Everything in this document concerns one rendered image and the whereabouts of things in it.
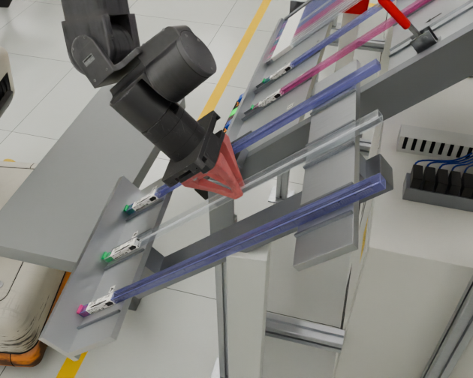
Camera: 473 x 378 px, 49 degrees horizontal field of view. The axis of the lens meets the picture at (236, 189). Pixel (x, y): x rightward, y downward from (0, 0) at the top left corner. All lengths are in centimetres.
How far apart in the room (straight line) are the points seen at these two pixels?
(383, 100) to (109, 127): 76
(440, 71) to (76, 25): 49
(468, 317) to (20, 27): 286
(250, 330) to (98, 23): 55
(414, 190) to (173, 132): 65
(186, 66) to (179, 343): 116
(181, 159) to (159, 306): 110
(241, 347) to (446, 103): 86
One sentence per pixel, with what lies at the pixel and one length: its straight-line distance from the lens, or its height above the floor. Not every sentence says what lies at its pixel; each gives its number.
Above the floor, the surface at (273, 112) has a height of 79.
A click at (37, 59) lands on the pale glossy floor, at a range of 301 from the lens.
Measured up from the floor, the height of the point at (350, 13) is 60.
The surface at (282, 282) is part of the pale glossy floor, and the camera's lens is 175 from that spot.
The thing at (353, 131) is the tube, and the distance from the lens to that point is 61.
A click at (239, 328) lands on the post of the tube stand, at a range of 91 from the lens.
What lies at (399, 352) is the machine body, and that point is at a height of 28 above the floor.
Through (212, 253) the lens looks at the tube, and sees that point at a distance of 63.
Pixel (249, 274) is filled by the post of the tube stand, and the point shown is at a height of 78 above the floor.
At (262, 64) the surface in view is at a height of 73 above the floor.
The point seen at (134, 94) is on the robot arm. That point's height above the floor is 107.
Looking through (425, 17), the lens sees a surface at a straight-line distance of 94.
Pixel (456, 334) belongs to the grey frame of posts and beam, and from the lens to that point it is 119.
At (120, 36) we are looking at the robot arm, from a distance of 64.
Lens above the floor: 140
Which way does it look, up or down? 44 degrees down
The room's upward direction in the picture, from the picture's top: straight up
